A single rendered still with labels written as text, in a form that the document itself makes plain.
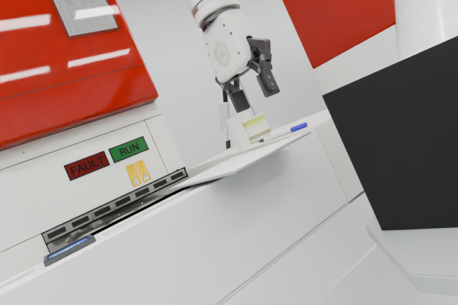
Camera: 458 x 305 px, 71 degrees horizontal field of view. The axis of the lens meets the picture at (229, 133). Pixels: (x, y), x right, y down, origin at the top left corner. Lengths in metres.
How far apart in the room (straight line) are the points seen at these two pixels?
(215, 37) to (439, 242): 0.44
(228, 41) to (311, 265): 0.38
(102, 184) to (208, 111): 1.98
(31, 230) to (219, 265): 0.67
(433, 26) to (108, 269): 0.46
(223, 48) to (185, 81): 2.35
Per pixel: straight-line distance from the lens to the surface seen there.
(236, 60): 0.55
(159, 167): 1.08
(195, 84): 2.95
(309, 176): 0.55
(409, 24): 0.49
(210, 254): 0.45
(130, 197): 1.05
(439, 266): 0.38
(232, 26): 0.56
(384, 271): 0.67
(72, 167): 1.04
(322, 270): 0.56
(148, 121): 1.10
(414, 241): 0.43
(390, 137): 0.41
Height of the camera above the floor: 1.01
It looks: level
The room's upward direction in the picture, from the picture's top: 24 degrees counter-clockwise
